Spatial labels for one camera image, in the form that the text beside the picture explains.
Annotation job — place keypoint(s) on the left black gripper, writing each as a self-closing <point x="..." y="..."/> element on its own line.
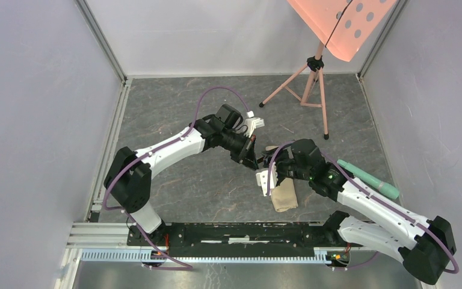
<point x="246" y="155"/>

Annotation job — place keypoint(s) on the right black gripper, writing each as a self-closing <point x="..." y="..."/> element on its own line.
<point x="279" y="156"/>

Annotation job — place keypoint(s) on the beige cloth napkin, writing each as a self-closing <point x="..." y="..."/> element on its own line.
<point x="284" y="196"/>

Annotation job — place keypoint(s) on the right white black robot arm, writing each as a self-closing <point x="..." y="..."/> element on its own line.
<point x="425" y="247"/>

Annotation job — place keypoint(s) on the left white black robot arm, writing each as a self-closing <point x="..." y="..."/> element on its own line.
<point x="130" y="176"/>

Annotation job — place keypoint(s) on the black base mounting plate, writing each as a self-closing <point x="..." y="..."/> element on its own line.
<point x="253" y="239"/>

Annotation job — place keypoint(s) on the pink music stand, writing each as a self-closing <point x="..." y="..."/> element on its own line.
<point x="341" y="28"/>

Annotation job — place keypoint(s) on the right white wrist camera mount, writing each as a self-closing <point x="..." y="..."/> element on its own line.
<point x="263" y="181"/>

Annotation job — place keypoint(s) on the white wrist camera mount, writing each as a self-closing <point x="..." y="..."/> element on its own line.
<point x="252" y="122"/>
<point x="263" y="181"/>

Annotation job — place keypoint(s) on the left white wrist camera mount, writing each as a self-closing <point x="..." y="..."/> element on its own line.
<point x="252" y="122"/>

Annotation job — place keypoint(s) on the white slotted cable duct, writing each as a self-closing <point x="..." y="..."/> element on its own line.
<point x="147" y="256"/>

